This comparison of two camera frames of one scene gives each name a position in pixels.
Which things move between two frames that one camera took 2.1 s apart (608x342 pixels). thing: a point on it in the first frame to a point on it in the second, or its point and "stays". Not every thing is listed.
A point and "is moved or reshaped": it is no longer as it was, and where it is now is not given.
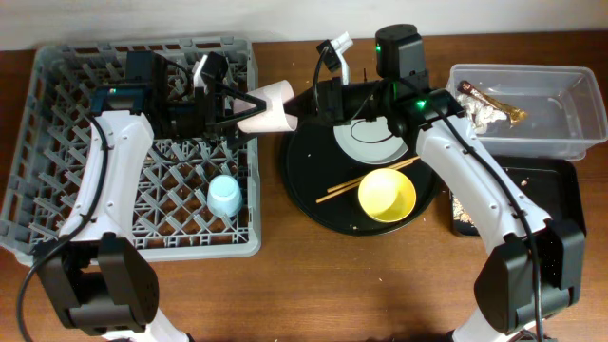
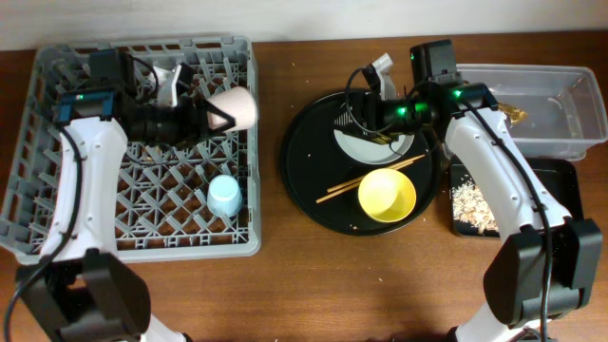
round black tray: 323,180 stays
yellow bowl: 387,195 stays
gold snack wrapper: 515,115 stays
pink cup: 276,118 is moved or reshaped
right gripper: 332,93 to 361,101
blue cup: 224,197 stays
